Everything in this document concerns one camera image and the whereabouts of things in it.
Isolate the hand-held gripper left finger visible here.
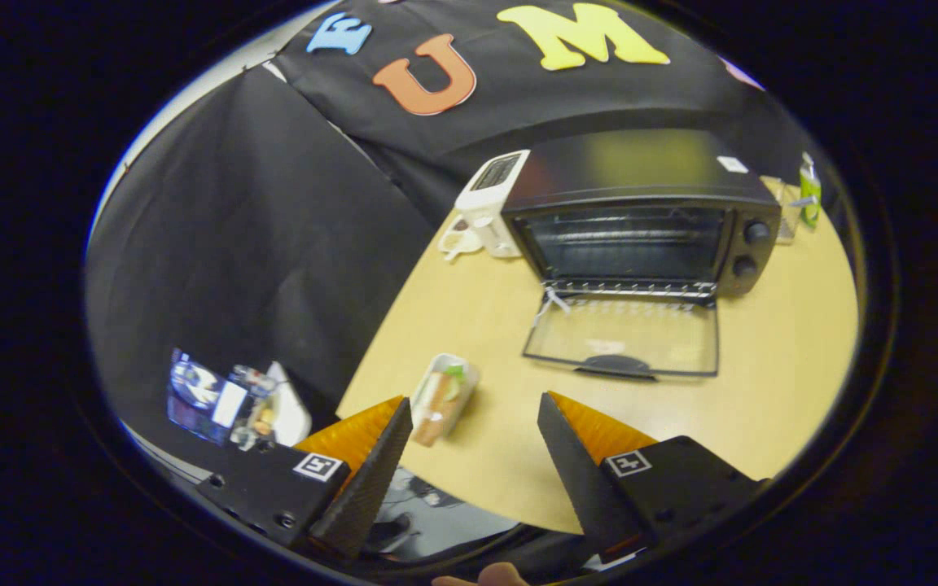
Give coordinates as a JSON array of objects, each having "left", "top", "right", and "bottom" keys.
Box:
[{"left": 196, "top": 396, "right": 414, "bottom": 561}]

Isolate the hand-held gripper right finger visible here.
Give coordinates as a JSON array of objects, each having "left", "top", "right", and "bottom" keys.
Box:
[{"left": 537, "top": 391, "right": 768, "bottom": 564}]

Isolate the sandwich with lettuce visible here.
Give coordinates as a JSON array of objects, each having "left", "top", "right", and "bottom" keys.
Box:
[{"left": 413, "top": 365, "right": 465, "bottom": 448}]

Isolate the black toaster oven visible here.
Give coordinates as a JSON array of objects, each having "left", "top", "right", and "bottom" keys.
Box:
[{"left": 502, "top": 129, "right": 783, "bottom": 381}]

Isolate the white rectangular food tray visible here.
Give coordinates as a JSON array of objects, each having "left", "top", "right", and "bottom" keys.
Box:
[{"left": 410, "top": 352, "right": 480, "bottom": 446}]

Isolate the white pop-up toaster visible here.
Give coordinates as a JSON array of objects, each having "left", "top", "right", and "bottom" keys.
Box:
[{"left": 454, "top": 150, "right": 532, "bottom": 260}]

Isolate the white cup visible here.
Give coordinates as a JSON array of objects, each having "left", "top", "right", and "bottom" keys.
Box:
[{"left": 439, "top": 215, "right": 485, "bottom": 263}]

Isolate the clear drinking glass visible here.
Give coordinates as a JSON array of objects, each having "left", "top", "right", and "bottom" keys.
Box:
[{"left": 774, "top": 181, "right": 804, "bottom": 244}]

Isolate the clear bottle with green label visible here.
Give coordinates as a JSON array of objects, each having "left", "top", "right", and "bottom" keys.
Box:
[{"left": 798, "top": 152, "right": 823, "bottom": 230}]

